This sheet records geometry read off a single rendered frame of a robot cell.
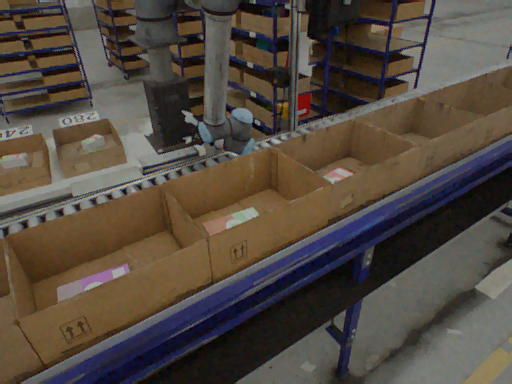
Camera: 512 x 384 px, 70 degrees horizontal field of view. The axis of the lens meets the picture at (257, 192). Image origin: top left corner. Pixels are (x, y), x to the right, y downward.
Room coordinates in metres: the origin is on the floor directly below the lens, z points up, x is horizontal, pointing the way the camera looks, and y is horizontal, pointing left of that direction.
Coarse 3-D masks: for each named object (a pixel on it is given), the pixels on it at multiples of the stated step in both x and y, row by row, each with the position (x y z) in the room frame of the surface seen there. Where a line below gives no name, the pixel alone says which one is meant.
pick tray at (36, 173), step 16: (0, 144) 1.63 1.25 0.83; (16, 144) 1.66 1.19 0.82; (32, 144) 1.69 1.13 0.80; (0, 160) 1.61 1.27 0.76; (32, 160) 1.59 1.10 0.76; (48, 160) 1.56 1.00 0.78; (0, 176) 1.30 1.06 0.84; (16, 176) 1.33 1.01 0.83; (32, 176) 1.35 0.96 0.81; (48, 176) 1.38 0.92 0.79; (0, 192) 1.29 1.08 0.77; (16, 192) 1.32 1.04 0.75
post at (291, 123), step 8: (296, 0) 1.86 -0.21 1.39; (296, 8) 1.86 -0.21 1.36; (296, 16) 1.86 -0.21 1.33; (296, 24) 1.87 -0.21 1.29; (296, 32) 1.87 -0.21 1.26; (296, 40) 1.87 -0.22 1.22; (296, 48) 1.88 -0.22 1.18; (288, 56) 1.89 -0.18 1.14; (296, 56) 1.87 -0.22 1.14; (288, 64) 1.89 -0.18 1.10; (296, 64) 1.87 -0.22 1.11; (288, 72) 1.88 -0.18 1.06; (296, 72) 1.87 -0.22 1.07; (296, 80) 1.87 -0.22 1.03; (288, 88) 1.88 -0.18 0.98; (296, 88) 1.87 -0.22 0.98; (288, 96) 1.88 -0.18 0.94; (296, 96) 1.87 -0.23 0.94; (288, 104) 1.88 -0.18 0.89; (296, 104) 1.87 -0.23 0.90; (288, 112) 1.88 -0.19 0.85; (296, 112) 1.87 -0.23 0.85; (288, 120) 1.88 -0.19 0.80; (296, 120) 1.87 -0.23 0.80; (288, 128) 1.88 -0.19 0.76; (296, 128) 1.87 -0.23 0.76
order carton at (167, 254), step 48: (144, 192) 0.85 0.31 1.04; (48, 240) 0.71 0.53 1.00; (96, 240) 0.77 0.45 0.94; (144, 240) 0.82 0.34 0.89; (192, 240) 0.71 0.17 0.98; (48, 288) 0.65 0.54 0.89; (96, 288) 0.50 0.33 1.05; (144, 288) 0.55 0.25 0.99; (192, 288) 0.61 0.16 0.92; (48, 336) 0.44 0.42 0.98; (96, 336) 0.48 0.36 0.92
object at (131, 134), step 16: (128, 128) 1.97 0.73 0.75; (144, 128) 1.96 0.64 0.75; (48, 144) 1.79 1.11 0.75; (128, 144) 1.76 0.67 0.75; (144, 144) 1.75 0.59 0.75; (128, 160) 1.58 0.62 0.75; (80, 176) 1.44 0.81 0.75; (96, 176) 1.44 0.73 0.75; (32, 192) 1.32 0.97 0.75; (48, 192) 1.32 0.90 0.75; (64, 192) 1.34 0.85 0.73; (0, 208) 1.23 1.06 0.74
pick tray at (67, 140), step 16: (64, 128) 1.78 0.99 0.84; (80, 128) 1.82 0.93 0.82; (96, 128) 1.85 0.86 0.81; (112, 128) 1.78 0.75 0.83; (64, 144) 1.76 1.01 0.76; (80, 144) 1.76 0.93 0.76; (112, 144) 1.74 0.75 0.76; (64, 160) 1.43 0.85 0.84; (80, 160) 1.46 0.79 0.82; (96, 160) 1.49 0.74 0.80; (112, 160) 1.52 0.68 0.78; (64, 176) 1.42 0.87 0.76
